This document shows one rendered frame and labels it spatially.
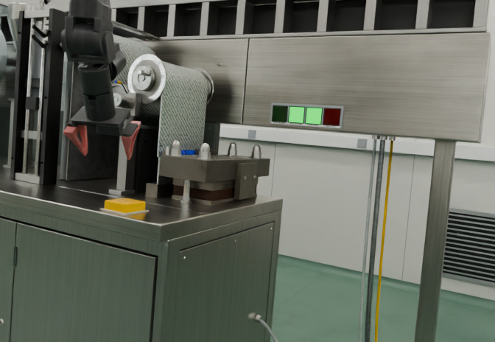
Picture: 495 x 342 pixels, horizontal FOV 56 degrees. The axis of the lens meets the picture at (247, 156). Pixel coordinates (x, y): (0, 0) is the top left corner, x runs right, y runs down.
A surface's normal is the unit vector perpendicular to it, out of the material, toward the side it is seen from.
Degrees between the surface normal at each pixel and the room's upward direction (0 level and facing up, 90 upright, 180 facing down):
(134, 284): 90
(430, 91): 90
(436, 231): 90
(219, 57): 90
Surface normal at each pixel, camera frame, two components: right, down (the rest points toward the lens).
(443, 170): -0.47, 0.00
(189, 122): 0.88, 0.10
